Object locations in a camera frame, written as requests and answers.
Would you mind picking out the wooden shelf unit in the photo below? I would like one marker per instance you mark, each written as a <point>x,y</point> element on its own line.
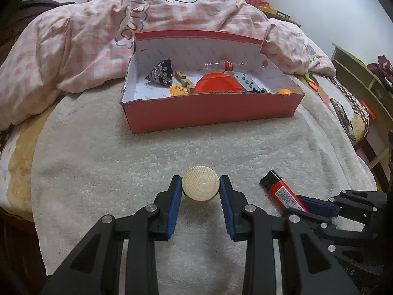
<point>353,74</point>

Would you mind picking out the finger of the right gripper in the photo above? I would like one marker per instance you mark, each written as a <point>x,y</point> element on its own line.
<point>347,203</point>
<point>317,224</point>

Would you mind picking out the red plastic funnel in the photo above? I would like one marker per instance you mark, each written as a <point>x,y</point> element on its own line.
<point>217,82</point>

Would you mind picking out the clear plastic bottle red label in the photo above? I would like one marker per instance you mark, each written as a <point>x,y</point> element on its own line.
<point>225,65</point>

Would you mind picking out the wooden headboard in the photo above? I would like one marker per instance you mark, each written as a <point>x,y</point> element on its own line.
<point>18,21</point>

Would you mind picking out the red cardboard box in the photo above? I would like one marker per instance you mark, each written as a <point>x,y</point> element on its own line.
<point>189,78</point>

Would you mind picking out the green orange toy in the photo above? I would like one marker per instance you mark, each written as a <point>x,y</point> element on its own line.
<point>311,81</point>

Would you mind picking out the patterned bed sheet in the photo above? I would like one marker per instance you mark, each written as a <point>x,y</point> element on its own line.
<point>18,143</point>

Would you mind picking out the red lighter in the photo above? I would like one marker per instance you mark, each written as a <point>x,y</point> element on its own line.
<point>279,191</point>

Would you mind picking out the white black robot toy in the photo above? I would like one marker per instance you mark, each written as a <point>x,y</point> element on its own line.
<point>261,90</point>

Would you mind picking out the grey perforated plate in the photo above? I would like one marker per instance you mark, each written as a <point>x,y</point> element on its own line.
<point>245,81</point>

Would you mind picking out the yellow box on sill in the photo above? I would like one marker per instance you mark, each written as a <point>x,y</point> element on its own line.
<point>265,7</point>

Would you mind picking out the black patterned pyramid puzzle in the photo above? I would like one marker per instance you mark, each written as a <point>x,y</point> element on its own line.
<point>162,74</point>

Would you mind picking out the beige fleece blanket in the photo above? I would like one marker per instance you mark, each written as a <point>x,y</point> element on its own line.
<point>87,162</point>

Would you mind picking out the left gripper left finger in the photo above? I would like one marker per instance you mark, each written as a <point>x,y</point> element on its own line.
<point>93,266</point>

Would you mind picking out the orange spiky toy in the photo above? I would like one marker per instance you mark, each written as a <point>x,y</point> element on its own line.
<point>177,90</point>

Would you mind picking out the round wooden disc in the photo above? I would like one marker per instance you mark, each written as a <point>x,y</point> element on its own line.
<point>200,183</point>

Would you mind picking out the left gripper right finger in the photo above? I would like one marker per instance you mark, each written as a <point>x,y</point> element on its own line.
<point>307,267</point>

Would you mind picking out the wooden puzzle block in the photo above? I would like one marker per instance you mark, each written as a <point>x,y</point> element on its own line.
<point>185,82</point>

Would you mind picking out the pink checkered duvet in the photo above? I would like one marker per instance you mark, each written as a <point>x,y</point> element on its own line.
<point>76,47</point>

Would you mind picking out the orange ball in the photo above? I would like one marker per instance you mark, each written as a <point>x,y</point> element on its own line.
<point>284,91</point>

